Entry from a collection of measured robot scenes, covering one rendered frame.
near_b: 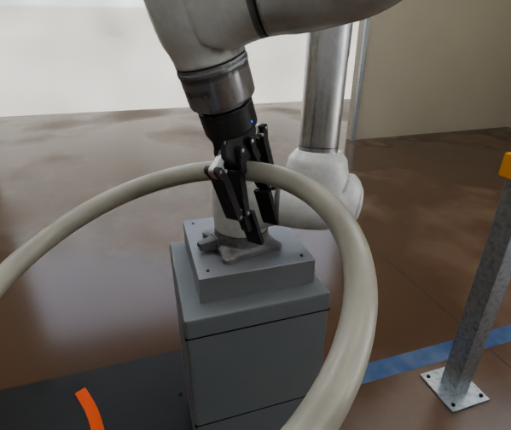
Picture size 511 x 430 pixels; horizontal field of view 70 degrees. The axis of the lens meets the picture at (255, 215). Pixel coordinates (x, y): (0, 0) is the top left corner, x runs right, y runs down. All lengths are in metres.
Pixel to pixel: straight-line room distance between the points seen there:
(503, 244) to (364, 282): 1.21
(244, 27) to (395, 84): 5.66
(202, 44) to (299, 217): 0.58
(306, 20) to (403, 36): 5.62
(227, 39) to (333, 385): 0.34
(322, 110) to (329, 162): 0.12
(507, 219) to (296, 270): 0.80
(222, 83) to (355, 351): 0.32
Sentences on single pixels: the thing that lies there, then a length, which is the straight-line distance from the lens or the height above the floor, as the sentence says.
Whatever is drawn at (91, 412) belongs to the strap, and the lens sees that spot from 1.84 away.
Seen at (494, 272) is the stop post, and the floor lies 0.66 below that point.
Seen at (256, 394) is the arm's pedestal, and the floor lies 0.47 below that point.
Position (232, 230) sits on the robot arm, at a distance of 0.96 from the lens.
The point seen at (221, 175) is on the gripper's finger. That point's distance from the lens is 0.49.
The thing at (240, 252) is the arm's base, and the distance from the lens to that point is 0.99.
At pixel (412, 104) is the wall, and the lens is 6.31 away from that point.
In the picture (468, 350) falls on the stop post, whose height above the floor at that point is 0.28.
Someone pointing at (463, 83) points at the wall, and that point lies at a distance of 6.88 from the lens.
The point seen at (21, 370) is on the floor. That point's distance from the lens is 2.17.
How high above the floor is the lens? 1.42
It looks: 26 degrees down
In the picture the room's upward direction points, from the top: straight up
